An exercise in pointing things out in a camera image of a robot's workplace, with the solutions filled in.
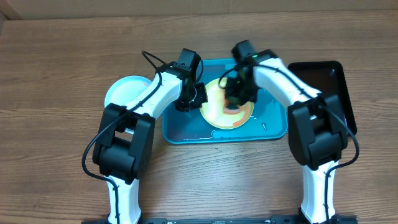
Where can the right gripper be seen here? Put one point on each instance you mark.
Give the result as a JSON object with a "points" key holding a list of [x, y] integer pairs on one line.
{"points": [[233, 96]]}

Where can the teal plastic tray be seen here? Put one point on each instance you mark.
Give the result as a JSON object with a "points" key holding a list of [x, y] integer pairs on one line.
{"points": [[268, 120]]}

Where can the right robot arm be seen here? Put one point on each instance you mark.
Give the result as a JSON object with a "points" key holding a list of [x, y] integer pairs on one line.
{"points": [[318, 128]]}

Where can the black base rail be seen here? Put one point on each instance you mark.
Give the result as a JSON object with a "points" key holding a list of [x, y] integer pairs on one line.
{"points": [[276, 219]]}

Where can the red sponge with green scourer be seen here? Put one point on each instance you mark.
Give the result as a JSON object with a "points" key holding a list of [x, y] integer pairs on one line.
{"points": [[230, 108]]}

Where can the light blue plate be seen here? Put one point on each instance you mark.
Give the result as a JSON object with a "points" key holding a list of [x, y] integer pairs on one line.
{"points": [[125, 90]]}

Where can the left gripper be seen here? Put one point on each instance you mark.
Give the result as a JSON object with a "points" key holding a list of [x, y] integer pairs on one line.
{"points": [[202, 98]]}

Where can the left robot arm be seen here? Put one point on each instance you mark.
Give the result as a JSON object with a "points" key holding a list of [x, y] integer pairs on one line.
{"points": [[123, 145]]}

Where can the black plastic tray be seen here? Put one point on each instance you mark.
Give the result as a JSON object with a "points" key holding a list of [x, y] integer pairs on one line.
{"points": [[328, 77]]}

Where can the yellow plate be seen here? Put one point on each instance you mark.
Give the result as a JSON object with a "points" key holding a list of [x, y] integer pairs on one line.
{"points": [[212, 111]]}

